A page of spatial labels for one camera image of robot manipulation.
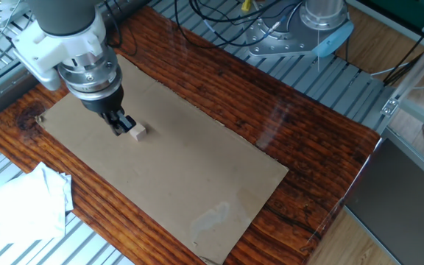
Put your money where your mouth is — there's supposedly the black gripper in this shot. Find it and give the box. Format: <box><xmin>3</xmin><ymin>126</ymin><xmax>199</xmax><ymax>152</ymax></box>
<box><xmin>80</xmin><ymin>86</ymin><xmax>138</xmax><ymax>137</ymax></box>

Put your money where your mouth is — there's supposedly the small wooden block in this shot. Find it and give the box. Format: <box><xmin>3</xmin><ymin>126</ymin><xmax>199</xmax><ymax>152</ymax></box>
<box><xmin>129</xmin><ymin>122</ymin><xmax>148</xmax><ymax>143</ymax></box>

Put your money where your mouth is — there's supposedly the brown cardboard sheet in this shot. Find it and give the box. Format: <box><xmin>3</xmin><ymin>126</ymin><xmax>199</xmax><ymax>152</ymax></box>
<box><xmin>35</xmin><ymin>53</ymin><xmax>289</xmax><ymax>265</ymax></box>

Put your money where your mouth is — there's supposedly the white crumpled cloth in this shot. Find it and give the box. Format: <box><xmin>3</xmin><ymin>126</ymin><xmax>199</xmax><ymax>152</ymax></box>
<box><xmin>0</xmin><ymin>161</ymin><xmax>75</xmax><ymax>244</ymax></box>

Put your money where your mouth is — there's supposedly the brown wooden board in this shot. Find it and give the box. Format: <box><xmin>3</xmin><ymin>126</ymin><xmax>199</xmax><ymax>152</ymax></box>
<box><xmin>0</xmin><ymin>5</ymin><xmax>381</xmax><ymax>265</ymax></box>

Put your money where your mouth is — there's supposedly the grey flat panel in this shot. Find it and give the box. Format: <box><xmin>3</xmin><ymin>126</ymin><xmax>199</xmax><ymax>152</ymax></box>
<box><xmin>344</xmin><ymin>138</ymin><xmax>424</xmax><ymax>265</ymax></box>

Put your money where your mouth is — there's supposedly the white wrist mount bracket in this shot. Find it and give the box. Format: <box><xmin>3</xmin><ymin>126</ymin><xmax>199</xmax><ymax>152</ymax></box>
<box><xmin>11</xmin><ymin>9</ymin><xmax>108</xmax><ymax>91</ymax></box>

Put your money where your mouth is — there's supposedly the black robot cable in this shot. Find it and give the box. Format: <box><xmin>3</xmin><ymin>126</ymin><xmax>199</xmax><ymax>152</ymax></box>
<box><xmin>174</xmin><ymin>0</ymin><xmax>305</xmax><ymax>49</ymax></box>

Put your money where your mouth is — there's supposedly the grey aluminium rail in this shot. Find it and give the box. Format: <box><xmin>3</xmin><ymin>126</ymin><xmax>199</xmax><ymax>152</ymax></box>
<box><xmin>0</xmin><ymin>54</ymin><xmax>51</xmax><ymax>128</ymax></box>

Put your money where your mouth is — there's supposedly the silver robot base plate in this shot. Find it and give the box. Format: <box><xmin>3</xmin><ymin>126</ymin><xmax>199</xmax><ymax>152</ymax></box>
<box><xmin>244</xmin><ymin>10</ymin><xmax>342</xmax><ymax>58</ymax></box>

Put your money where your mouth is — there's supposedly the white cable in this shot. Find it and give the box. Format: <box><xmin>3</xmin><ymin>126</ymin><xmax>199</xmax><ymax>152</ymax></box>
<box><xmin>370</xmin><ymin>60</ymin><xmax>414</xmax><ymax>78</ymax></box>

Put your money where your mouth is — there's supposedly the black cable bundle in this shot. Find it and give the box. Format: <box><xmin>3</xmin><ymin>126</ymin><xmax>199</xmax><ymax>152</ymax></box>
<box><xmin>383</xmin><ymin>7</ymin><xmax>424</xmax><ymax>88</ymax></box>

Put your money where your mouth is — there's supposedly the aluminium frame post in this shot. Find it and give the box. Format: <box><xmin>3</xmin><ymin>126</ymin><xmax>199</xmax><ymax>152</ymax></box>
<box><xmin>381</xmin><ymin>25</ymin><xmax>424</xmax><ymax>137</ymax></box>

